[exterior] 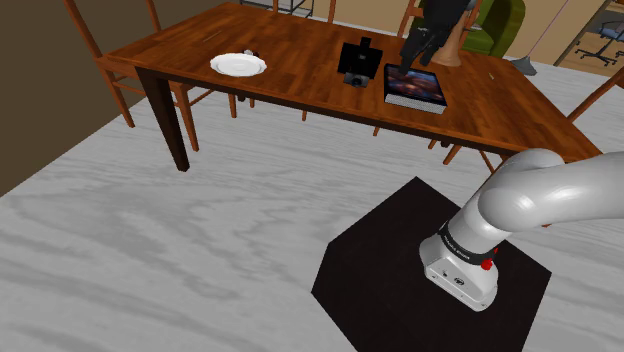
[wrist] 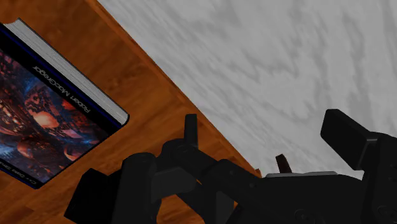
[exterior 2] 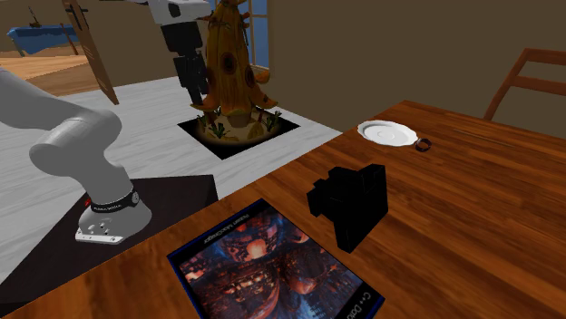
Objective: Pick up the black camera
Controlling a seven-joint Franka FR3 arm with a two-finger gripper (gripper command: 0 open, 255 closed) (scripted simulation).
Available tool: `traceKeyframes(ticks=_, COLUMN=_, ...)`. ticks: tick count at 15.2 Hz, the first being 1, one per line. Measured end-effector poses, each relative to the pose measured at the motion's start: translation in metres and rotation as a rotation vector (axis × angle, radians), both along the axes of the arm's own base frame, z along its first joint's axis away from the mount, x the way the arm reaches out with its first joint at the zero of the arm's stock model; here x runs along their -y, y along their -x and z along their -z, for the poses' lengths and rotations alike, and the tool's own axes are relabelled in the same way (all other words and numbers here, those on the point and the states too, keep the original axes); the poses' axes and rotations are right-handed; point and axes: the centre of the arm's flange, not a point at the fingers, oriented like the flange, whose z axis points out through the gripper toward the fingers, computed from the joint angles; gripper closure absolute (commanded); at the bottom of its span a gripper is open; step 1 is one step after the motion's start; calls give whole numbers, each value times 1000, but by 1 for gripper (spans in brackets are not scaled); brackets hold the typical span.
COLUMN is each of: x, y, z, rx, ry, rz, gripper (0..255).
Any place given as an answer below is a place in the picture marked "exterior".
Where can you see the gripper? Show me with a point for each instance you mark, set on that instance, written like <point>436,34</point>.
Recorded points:
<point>441,17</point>

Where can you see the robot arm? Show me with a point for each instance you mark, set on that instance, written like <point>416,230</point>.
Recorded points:
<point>516,200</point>

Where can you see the tan wooden vase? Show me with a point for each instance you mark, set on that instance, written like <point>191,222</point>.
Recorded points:
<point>447,51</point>

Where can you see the dark-cover book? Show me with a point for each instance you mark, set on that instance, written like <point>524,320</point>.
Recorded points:
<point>413,86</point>

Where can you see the black coffee machine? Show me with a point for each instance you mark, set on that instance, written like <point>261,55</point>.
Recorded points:
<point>360,58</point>

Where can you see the green armchair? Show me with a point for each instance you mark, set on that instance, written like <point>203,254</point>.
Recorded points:
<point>495,29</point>

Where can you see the grey broom with pink pole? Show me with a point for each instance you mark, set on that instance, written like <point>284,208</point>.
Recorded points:
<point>525,66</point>

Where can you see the brown wooden dining table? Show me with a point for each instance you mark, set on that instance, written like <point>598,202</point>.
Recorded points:
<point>302,58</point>

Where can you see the small dark object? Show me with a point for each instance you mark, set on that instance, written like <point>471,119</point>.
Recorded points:
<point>251,51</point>

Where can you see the white plate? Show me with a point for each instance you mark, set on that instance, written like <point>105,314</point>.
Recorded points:
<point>238,64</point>

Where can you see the blue office chair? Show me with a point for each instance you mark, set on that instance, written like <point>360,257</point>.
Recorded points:
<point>604,41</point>

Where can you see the dark robot stand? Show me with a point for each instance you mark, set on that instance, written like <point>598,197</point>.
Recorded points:
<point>380,273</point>

